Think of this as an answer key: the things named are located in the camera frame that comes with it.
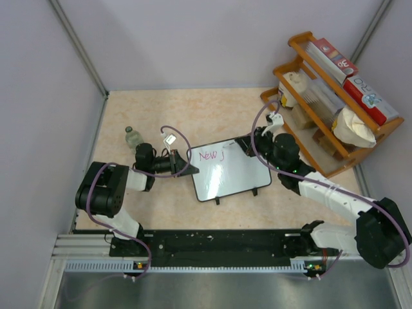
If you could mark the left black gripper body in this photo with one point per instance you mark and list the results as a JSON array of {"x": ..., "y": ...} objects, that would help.
[{"x": 172, "y": 162}]

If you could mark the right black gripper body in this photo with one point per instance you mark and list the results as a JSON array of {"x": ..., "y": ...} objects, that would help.
[{"x": 264, "y": 144}]

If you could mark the black framed whiteboard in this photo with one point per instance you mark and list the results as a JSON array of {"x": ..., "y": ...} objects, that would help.
[{"x": 226, "y": 171}]

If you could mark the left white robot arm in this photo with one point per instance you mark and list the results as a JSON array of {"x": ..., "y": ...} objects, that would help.
[{"x": 103, "y": 188}]

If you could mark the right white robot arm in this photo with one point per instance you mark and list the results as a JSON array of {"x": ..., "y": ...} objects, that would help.
[{"x": 378, "y": 233}]

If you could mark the beige block on shelf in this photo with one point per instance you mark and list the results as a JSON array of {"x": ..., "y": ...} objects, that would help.
[{"x": 301, "y": 118}]

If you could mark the clear plastic bottle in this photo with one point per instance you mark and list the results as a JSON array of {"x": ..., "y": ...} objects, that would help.
[{"x": 133, "y": 138}]

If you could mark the brown block lower shelf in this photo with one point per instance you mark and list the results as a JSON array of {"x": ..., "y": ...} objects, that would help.
[{"x": 321, "y": 140}]

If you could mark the orange wooden shelf rack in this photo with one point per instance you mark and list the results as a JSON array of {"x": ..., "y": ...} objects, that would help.
[{"x": 324, "y": 163}]

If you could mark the white yellow jar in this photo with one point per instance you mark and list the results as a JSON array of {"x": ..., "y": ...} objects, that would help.
[{"x": 299, "y": 82}]

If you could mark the clear plastic container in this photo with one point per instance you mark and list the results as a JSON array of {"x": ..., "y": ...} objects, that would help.
[{"x": 323, "y": 101}]

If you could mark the cream cloth bundle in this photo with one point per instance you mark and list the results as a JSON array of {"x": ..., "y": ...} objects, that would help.
[{"x": 350, "y": 129}]

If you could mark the red box top shelf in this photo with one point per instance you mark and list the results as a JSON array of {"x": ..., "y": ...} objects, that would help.
[{"x": 331, "y": 60}]

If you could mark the red white box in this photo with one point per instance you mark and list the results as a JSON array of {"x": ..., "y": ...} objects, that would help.
[{"x": 369, "y": 100}]

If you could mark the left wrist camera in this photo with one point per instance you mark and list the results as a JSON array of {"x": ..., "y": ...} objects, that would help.
[{"x": 168, "y": 140}]

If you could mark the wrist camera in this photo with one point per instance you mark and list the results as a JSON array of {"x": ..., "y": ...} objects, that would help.
[
  {"x": 274, "y": 122},
  {"x": 168, "y": 140}
]

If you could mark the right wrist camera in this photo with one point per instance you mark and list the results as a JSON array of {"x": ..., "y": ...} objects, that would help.
[{"x": 274, "y": 122}]

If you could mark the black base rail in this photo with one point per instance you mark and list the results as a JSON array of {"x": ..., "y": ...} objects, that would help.
[{"x": 219, "y": 248}]

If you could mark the aluminium frame rail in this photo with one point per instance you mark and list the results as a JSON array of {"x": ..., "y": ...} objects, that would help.
[{"x": 82, "y": 246}]

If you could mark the grey slotted cable duct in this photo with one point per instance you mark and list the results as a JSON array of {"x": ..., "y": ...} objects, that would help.
[{"x": 130, "y": 267}]

